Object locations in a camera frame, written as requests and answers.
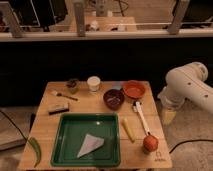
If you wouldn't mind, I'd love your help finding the wooden table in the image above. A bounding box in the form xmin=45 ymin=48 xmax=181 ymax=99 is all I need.
xmin=18 ymin=81 xmax=172 ymax=171

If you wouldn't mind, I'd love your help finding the black cable right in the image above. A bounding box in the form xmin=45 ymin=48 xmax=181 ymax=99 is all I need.
xmin=168 ymin=138 xmax=213 ymax=155

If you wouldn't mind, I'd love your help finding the white towel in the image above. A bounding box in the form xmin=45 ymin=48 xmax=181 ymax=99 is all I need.
xmin=77 ymin=134 xmax=104 ymax=158

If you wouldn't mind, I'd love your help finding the orange bowl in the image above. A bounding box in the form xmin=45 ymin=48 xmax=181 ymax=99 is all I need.
xmin=122 ymin=80 xmax=145 ymax=99

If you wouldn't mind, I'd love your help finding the orange round fruit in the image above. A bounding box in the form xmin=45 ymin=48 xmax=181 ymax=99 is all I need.
xmin=143 ymin=135 xmax=159 ymax=153

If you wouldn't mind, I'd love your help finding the green plastic tray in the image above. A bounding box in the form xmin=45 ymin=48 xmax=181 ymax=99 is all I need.
xmin=51 ymin=113 xmax=120 ymax=167

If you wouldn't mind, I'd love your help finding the black cable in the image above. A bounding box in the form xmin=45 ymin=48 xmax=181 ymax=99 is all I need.
xmin=168 ymin=138 xmax=213 ymax=155
xmin=0 ymin=109 xmax=29 ymax=142

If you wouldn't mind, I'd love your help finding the black cable left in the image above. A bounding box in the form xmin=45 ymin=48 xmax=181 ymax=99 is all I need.
xmin=0 ymin=109 xmax=29 ymax=142

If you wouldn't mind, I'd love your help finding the green chili pepper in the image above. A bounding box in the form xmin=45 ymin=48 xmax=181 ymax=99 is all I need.
xmin=28 ymin=137 xmax=42 ymax=166

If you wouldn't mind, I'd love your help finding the wooden block eraser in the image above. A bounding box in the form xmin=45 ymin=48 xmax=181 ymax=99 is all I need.
xmin=47 ymin=102 xmax=69 ymax=115

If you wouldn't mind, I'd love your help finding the white cup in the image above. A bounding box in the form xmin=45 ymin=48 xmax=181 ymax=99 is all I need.
xmin=87 ymin=76 xmax=101 ymax=92

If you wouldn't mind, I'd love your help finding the wooden handled brush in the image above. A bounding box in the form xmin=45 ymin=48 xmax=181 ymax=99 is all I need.
xmin=51 ymin=90 xmax=78 ymax=101

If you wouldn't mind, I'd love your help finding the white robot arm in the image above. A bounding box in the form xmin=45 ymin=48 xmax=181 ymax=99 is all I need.
xmin=158 ymin=62 xmax=213 ymax=125

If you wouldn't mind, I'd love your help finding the dark maroon bowl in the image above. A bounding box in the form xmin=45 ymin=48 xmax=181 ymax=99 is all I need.
xmin=103 ymin=89 xmax=124 ymax=110

